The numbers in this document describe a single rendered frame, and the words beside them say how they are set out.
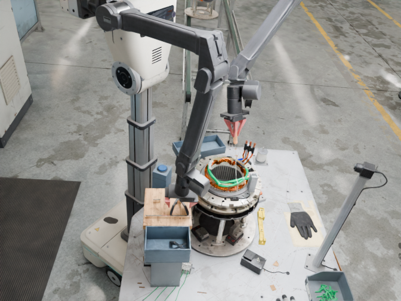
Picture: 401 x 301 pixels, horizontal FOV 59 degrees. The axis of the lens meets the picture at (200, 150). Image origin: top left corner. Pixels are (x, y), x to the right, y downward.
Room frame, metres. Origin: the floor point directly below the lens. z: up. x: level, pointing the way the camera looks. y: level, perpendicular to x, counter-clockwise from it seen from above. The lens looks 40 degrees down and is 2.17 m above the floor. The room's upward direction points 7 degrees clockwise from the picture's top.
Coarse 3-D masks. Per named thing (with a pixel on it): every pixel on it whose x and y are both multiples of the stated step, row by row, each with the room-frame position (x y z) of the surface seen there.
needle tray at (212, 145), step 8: (208, 136) 1.46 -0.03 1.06; (216, 136) 1.49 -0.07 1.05; (176, 144) 1.38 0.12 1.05; (208, 144) 1.45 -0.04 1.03; (216, 144) 1.46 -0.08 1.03; (176, 152) 1.33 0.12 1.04; (200, 152) 1.33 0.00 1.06; (208, 152) 1.35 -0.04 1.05; (216, 152) 1.37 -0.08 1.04; (224, 152) 1.39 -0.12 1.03
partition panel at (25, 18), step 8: (16, 0) 4.32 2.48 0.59; (24, 0) 4.56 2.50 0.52; (32, 0) 4.80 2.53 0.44; (16, 8) 4.27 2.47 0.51; (24, 8) 4.51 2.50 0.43; (32, 8) 4.75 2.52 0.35; (16, 16) 4.23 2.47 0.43; (24, 16) 4.46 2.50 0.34; (32, 16) 4.70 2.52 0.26; (16, 24) 4.21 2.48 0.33; (24, 24) 4.41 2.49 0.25; (32, 24) 4.65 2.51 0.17; (24, 32) 4.37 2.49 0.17
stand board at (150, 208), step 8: (152, 192) 1.02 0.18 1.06; (160, 192) 1.03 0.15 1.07; (144, 200) 0.97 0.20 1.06; (152, 200) 0.98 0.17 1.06; (144, 208) 0.93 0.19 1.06; (152, 208) 0.93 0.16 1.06; (160, 208) 0.94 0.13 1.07; (168, 208) 0.95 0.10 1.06; (176, 208) 0.95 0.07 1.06; (144, 216) 0.89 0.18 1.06; (144, 224) 0.85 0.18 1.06; (152, 224) 0.86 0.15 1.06; (160, 224) 0.86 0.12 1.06; (168, 224) 0.87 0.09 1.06; (176, 224) 0.87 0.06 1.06; (184, 224) 0.88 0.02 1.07
